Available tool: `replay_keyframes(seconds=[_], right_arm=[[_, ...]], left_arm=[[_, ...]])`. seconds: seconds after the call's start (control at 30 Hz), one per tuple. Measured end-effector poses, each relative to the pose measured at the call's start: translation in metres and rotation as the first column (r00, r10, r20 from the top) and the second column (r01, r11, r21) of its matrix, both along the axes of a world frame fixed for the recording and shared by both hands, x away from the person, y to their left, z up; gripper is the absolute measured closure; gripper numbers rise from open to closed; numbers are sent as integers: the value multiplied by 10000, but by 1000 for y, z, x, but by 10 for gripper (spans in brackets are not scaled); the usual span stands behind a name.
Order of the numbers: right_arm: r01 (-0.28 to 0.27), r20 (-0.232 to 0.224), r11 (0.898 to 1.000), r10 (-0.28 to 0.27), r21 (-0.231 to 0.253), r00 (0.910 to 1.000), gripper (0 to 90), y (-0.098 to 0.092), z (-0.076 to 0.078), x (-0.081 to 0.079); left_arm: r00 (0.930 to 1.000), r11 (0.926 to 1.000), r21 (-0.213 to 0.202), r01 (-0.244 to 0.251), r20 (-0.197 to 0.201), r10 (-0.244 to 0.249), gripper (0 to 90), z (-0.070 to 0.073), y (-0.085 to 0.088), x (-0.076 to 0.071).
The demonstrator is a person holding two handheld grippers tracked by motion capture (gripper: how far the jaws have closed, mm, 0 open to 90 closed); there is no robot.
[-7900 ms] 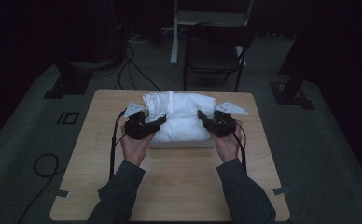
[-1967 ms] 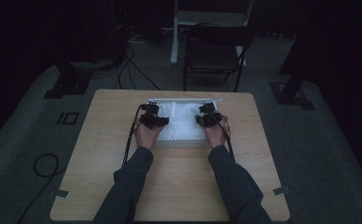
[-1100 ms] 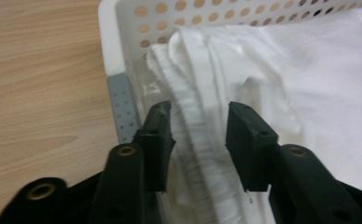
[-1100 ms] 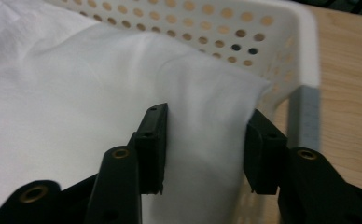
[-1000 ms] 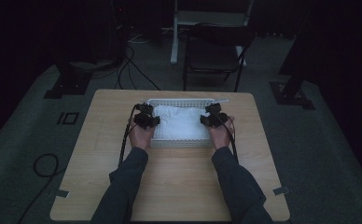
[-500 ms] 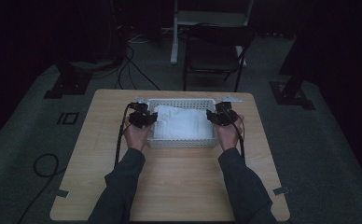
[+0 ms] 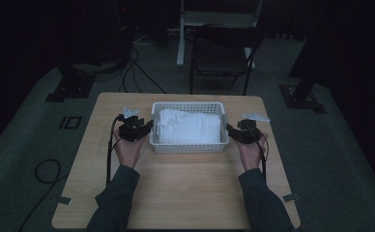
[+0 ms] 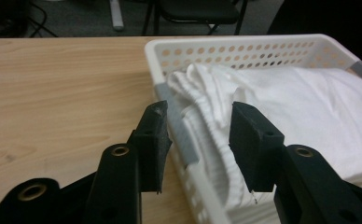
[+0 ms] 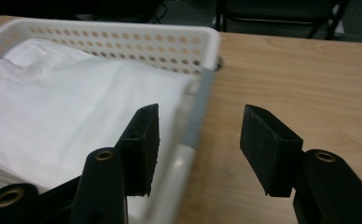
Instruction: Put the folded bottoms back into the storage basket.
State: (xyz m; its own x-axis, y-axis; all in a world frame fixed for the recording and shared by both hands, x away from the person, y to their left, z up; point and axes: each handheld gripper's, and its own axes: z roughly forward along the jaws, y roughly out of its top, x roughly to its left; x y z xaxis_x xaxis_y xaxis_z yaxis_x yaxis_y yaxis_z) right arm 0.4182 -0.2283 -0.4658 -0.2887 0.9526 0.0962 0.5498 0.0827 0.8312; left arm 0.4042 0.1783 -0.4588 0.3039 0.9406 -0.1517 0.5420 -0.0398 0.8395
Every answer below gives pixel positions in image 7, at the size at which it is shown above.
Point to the black stand base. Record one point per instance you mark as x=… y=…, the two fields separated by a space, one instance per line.
x=71 y=87
x=301 y=98

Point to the grey tape piece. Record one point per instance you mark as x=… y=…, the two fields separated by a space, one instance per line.
x=291 y=197
x=64 y=200

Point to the white metal frame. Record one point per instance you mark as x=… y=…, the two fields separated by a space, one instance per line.
x=180 y=38

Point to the white cloth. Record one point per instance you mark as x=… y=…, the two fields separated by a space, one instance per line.
x=190 y=127

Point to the white perforated plastic basket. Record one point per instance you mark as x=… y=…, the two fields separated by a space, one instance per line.
x=188 y=149

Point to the person's left hand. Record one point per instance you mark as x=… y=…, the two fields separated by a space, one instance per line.
x=129 y=153

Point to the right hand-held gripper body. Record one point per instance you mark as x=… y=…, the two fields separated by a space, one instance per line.
x=250 y=132

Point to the person's right hand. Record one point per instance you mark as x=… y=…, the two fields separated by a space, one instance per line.
x=251 y=156

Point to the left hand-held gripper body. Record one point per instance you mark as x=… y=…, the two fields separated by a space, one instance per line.
x=129 y=129

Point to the black folding chair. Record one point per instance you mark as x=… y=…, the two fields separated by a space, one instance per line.
x=222 y=54

